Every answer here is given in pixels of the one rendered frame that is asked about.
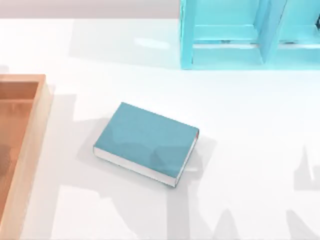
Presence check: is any shallow salmon-coloured box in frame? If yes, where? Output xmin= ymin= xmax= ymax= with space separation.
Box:
xmin=0 ymin=73 xmax=54 ymax=240

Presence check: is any light blue rack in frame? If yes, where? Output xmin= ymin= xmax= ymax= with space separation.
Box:
xmin=179 ymin=0 xmax=320 ymax=71

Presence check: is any teal blue book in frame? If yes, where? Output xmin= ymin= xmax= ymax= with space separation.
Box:
xmin=92 ymin=101 xmax=200 ymax=187

